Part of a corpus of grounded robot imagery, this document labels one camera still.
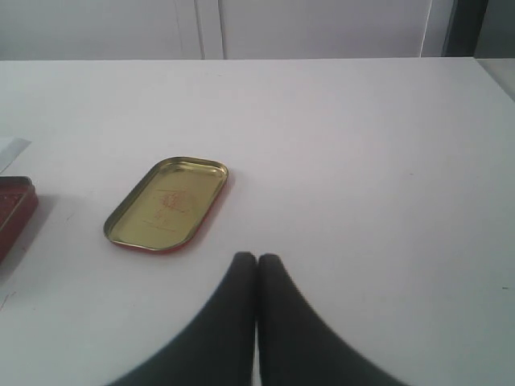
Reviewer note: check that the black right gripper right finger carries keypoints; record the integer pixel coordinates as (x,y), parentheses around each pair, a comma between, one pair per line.
(296,346)

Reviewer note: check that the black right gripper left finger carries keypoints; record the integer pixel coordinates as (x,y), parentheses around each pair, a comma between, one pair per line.
(217,345)

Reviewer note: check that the red ink pad tin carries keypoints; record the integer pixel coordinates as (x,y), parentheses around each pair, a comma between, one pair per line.
(18,203)

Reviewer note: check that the gold tin lid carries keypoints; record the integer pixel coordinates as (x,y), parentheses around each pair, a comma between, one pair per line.
(167,207)

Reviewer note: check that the white paper sheet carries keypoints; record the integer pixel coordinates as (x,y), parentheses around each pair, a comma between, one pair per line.
(10,149)

